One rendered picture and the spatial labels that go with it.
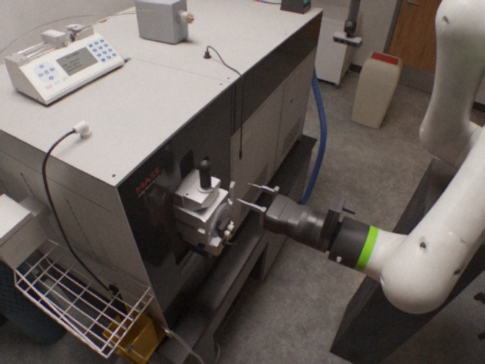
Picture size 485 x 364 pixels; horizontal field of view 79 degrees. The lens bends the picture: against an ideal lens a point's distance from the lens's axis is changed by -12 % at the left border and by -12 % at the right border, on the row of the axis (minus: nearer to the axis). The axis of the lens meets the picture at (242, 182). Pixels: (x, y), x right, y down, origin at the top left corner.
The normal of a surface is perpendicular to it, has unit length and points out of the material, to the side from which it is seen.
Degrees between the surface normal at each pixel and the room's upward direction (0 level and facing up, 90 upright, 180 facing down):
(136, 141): 0
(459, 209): 44
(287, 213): 3
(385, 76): 84
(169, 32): 90
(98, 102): 0
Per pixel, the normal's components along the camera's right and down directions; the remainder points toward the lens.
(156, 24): -0.46, 0.61
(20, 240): 0.89, 0.34
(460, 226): -0.37, -0.16
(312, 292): 0.04, -0.71
